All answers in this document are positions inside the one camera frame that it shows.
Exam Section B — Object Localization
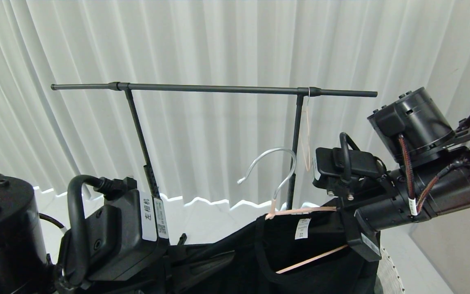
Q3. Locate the black garment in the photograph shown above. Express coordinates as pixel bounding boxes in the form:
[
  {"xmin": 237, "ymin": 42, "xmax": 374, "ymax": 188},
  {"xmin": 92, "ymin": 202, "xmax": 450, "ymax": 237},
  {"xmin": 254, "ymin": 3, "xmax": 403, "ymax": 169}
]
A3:
[{"xmin": 170, "ymin": 206, "xmax": 382, "ymax": 294}]

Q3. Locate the white curtain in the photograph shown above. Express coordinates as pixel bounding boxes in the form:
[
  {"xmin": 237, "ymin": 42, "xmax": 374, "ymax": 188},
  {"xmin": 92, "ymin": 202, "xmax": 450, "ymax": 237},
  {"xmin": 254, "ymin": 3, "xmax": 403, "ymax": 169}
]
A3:
[{"xmin": 0, "ymin": 0, "xmax": 470, "ymax": 213}]

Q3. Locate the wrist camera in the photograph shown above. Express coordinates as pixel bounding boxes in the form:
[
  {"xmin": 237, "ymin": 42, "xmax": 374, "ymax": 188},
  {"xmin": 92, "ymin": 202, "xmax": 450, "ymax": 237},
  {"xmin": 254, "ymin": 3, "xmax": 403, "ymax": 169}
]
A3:
[
  {"xmin": 313, "ymin": 147, "xmax": 399, "ymax": 200},
  {"xmin": 58, "ymin": 178, "xmax": 171, "ymax": 282}
]

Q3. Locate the black clothes rack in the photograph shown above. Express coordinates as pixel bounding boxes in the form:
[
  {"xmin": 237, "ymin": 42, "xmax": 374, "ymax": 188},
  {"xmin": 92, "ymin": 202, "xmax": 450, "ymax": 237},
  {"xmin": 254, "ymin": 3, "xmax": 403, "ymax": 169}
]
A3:
[{"xmin": 51, "ymin": 82, "xmax": 378, "ymax": 246}]

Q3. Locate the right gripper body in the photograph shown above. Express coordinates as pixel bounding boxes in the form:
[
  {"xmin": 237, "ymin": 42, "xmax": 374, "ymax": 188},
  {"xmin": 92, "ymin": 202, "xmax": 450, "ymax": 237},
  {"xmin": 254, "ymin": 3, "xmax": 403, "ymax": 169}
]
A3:
[{"xmin": 339, "ymin": 147, "xmax": 470, "ymax": 262}]

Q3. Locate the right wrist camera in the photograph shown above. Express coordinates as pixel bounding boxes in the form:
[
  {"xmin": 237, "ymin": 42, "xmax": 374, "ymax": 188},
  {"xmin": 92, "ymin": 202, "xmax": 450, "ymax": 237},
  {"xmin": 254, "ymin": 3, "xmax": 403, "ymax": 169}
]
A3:
[{"xmin": 313, "ymin": 147, "xmax": 399, "ymax": 200}]

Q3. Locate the white laundry basket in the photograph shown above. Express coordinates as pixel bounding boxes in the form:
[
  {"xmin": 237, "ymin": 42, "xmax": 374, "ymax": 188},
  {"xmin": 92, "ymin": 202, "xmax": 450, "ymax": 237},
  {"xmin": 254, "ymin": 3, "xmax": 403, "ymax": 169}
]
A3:
[{"xmin": 376, "ymin": 245, "xmax": 406, "ymax": 294}]

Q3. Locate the pink clothes hanger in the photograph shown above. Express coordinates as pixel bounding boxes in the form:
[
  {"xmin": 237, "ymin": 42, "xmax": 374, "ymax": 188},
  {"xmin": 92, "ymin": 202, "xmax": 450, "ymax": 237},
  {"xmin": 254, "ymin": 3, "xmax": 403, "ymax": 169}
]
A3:
[
  {"xmin": 237, "ymin": 147, "xmax": 349, "ymax": 274},
  {"xmin": 302, "ymin": 95, "xmax": 313, "ymax": 172}
]

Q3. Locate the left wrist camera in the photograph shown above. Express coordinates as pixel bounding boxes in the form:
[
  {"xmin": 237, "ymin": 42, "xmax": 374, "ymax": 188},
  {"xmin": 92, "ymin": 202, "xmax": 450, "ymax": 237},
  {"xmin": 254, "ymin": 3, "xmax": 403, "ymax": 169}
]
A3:
[{"xmin": 58, "ymin": 178, "xmax": 171, "ymax": 282}]

